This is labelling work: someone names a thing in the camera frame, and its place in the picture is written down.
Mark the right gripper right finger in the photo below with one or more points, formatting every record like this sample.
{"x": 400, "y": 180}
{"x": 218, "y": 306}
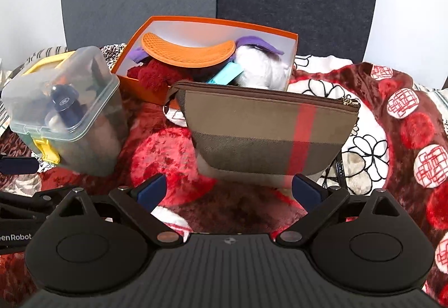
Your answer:
{"x": 320, "y": 204}

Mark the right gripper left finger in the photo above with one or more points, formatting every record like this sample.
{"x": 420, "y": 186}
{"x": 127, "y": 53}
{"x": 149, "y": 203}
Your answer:
{"x": 138, "y": 203}

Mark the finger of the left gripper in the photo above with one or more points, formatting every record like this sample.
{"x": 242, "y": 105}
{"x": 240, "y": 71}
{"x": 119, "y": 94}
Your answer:
{"x": 18, "y": 165}

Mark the dark red plush toy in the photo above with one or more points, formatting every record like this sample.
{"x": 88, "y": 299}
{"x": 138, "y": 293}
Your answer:
{"x": 155, "y": 78}

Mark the white plush toy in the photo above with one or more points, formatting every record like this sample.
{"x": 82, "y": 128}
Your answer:
{"x": 262, "y": 70}

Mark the orange silicone honeycomb mat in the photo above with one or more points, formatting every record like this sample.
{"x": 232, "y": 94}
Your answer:
{"x": 184, "y": 56}

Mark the teal wet wipes pack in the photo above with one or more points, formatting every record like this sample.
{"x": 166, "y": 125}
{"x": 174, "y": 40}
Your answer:
{"x": 227, "y": 74}

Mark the purple cloth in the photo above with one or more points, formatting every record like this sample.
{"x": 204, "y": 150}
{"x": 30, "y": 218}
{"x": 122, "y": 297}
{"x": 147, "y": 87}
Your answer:
{"x": 257, "y": 42}

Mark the red floral fleece blanket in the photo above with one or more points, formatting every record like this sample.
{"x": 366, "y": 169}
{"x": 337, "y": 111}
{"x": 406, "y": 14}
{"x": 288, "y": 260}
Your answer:
{"x": 399, "y": 143}

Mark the clear plastic storage box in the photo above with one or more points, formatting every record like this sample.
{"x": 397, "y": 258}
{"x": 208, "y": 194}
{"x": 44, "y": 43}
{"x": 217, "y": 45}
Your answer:
{"x": 68, "y": 110}

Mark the brown plaid zipper pouch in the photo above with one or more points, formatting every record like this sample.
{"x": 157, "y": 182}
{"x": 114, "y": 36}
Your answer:
{"x": 262, "y": 137}

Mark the orange cardboard box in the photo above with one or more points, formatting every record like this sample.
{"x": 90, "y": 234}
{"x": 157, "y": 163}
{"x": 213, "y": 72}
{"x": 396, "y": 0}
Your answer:
{"x": 193, "y": 42}

